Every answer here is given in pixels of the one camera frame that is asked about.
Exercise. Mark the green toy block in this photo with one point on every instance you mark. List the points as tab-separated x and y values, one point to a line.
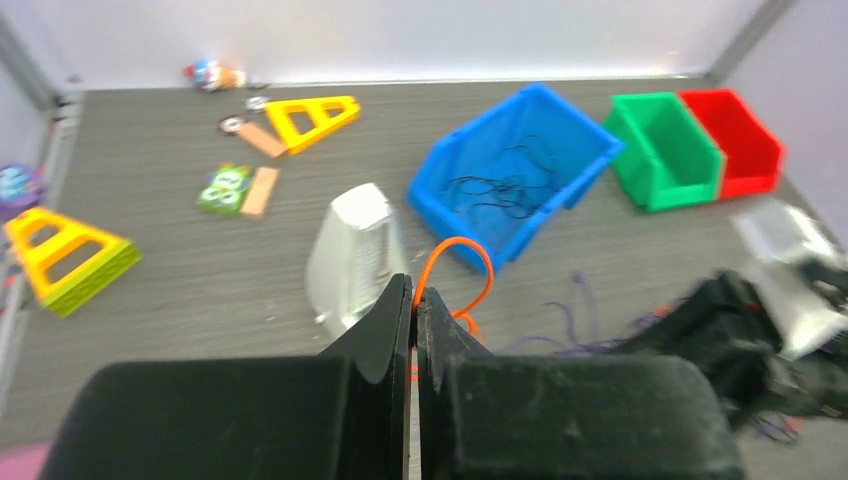
225	189

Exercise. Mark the red plastic bin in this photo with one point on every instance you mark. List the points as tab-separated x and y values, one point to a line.
753	155

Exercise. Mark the wooden block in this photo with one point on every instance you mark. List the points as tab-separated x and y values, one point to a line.
259	193

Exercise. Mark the tan strip with ring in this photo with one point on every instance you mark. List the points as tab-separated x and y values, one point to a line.
251	133

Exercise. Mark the blue plastic bin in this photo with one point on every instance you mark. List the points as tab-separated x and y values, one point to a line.
502	176

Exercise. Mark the purple round toy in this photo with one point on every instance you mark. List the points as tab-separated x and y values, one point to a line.
22	188

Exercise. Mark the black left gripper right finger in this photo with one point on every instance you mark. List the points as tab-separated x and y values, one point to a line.
486	416

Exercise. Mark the yellow triangle toy far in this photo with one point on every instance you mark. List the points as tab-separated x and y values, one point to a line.
327	115

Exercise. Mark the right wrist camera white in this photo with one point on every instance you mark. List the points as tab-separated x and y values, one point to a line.
798	273

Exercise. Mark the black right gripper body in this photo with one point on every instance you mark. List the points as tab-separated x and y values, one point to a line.
726	330

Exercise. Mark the yellow triangle toy near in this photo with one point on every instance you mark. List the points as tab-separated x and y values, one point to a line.
67	261

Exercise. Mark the green plastic bin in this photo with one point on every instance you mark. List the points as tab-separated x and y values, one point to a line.
668	160

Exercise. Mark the yellow triangle toy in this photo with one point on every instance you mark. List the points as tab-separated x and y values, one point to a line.
67	261
327	115

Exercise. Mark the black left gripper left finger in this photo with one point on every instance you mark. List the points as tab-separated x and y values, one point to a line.
340	414

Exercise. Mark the small figurine toy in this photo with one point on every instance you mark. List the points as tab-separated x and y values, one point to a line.
212	75

